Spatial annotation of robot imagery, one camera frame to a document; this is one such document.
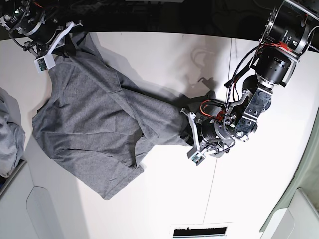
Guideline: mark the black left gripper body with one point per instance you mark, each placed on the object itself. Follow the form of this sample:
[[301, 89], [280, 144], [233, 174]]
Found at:
[[213, 139]]

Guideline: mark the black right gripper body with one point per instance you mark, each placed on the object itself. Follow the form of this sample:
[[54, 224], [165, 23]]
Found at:
[[41, 33]]

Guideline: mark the grey t-shirt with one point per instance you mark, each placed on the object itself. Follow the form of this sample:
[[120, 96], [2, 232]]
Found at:
[[100, 125]]

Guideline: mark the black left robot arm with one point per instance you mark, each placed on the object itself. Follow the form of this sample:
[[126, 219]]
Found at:
[[287, 36]]

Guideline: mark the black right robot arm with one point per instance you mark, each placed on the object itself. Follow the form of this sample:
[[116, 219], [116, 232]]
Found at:
[[14, 12]]

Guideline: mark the pile of grey clothes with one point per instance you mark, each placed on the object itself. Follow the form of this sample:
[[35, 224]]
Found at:
[[12, 138]]

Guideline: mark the white bin right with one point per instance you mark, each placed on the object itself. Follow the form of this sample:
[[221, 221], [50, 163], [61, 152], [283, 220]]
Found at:
[[300, 220]]

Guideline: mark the white bin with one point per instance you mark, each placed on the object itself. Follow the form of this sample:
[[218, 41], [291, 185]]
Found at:
[[26, 210], [300, 220]]

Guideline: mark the white bin left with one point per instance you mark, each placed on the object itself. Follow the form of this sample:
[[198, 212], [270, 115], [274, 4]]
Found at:
[[26, 210]]

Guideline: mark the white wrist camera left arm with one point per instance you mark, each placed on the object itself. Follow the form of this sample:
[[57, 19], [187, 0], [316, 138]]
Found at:
[[196, 154]]

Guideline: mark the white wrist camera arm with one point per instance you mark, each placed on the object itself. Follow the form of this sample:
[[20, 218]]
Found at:
[[196, 154], [47, 61]]

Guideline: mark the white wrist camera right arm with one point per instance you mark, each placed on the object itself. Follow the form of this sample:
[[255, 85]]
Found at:
[[47, 61]]

